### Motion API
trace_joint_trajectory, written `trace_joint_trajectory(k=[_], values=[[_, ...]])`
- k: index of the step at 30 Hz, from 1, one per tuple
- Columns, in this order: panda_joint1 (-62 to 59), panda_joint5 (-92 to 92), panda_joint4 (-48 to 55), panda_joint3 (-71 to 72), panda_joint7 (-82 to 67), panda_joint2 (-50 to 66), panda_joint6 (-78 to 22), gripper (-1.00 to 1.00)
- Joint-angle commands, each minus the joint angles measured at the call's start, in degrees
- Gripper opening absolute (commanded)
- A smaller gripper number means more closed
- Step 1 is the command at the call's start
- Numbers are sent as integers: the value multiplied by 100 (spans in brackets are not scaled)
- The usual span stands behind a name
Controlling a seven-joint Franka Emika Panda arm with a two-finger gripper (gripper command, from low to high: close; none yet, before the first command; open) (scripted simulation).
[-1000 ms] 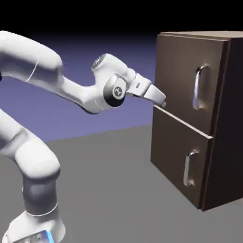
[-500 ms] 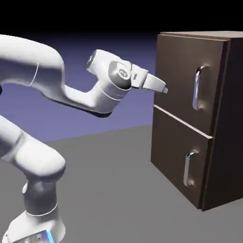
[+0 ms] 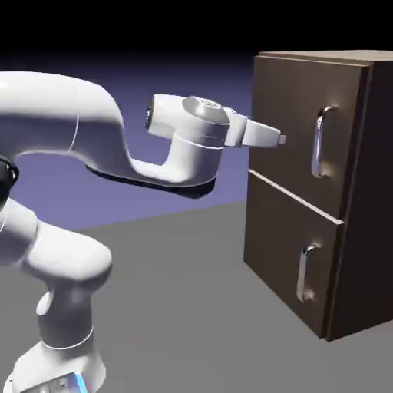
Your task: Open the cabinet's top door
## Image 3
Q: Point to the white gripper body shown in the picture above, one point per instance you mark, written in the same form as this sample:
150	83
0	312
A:
261	134

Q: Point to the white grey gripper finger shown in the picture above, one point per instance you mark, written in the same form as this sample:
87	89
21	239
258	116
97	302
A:
282	139

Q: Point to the dark brown wooden cabinet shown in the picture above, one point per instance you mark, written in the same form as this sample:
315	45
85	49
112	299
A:
368	184

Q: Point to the dark brown cabinet door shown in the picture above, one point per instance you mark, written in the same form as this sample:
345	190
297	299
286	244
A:
291	129
276	245

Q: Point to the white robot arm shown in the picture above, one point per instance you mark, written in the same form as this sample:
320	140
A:
92	104

